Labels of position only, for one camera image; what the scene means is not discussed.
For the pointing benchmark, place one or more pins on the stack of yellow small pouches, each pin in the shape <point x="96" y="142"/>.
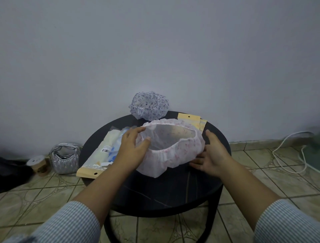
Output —
<point x="187" y="117"/>

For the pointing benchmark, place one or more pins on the person's left forearm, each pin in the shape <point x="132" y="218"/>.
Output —
<point x="97" y="192"/>

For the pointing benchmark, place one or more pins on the pale green appliance base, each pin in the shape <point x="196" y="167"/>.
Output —
<point x="312" y="155"/>

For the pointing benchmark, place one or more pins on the blue flower shower cap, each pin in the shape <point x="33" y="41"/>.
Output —
<point x="115" y="150"/>

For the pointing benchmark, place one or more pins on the black bag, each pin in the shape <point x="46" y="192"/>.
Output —
<point x="12" y="175"/>

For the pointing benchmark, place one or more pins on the ribbon spool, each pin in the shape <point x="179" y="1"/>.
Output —
<point x="37" y="162"/>

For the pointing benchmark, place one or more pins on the person's right forearm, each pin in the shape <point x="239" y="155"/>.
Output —
<point x="250" y="192"/>

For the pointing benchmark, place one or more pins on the person's right hand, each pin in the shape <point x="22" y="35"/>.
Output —
<point x="217" y="157"/>

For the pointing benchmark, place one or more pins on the blue cap clear packet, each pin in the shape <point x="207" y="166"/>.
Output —
<point x="112" y="156"/>

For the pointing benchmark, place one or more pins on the person's left hand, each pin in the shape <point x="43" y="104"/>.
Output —
<point x="130" y="152"/>

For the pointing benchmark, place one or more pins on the silver quilted handbag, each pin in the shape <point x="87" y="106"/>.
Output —
<point x="65" y="160"/>

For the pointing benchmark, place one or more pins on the pink print shower cap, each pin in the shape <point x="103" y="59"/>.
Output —
<point x="175" y="155"/>

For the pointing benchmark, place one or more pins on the cream packet with barcode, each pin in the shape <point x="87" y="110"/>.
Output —
<point x="100" y="155"/>

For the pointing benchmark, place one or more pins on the black round side table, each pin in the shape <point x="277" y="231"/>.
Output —
<point x="175" y="192"/>

